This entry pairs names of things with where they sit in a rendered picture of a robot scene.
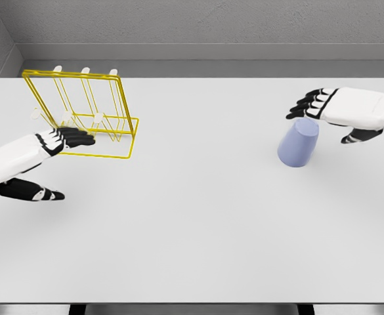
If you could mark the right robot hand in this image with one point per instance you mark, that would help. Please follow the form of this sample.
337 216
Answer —
359 108

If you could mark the lavender blue cup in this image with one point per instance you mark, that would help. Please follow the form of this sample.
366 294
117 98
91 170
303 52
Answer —
298 144

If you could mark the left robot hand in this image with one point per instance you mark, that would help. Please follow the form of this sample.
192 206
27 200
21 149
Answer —
17 154

